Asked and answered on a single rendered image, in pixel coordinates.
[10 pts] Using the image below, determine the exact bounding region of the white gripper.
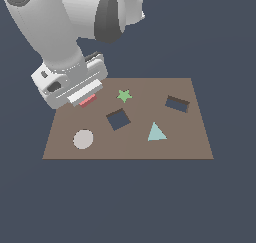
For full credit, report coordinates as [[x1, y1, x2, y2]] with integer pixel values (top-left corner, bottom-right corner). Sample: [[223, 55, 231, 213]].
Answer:
[[30, 52, 109, 110]]

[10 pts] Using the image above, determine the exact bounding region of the pale round disc piece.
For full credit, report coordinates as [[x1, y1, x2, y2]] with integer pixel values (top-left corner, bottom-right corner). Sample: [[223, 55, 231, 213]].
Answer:
[[72, 129, 95, 150]]

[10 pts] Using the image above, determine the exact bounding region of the light blue triangle piece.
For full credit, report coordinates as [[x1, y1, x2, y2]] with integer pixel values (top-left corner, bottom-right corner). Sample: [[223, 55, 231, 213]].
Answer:
[[147, 121, 168, 142]]

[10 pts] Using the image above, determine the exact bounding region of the red rectangular block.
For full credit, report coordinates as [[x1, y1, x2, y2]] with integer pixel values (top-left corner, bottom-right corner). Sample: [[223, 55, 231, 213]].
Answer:
[[78, 93, 98, 109]]

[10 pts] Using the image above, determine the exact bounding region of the brown slotted board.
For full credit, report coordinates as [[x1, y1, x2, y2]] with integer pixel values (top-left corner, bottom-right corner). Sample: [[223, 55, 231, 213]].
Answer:
[[41, 77, 215, 161]]

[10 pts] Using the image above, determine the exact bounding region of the green star piece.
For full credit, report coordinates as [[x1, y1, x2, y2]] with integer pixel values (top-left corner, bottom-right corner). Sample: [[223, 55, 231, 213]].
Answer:
[[116, 88, 134, 104]]

